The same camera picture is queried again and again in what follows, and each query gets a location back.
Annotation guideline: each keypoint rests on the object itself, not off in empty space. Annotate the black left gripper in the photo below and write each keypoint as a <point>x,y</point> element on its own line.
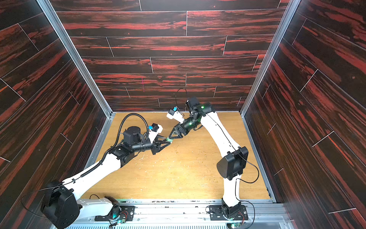
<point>155,146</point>

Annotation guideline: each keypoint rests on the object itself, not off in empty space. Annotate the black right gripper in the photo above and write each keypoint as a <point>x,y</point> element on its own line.
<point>182,129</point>

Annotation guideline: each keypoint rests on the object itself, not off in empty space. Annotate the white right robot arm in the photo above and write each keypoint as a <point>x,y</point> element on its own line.
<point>234,157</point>

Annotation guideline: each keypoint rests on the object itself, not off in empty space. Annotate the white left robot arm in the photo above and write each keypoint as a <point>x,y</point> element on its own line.
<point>61,204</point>

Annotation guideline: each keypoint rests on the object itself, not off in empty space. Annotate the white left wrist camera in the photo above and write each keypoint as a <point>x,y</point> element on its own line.
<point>154,131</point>

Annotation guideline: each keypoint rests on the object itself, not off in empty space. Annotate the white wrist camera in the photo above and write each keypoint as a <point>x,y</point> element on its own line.
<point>154,131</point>
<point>175,114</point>

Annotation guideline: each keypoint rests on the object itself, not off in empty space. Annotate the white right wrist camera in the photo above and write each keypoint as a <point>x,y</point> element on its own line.
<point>175,114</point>

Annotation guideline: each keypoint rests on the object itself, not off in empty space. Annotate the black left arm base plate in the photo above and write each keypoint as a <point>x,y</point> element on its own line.
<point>120,214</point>

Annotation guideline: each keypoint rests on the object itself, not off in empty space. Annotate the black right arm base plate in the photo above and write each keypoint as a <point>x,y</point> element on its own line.
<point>237,212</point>

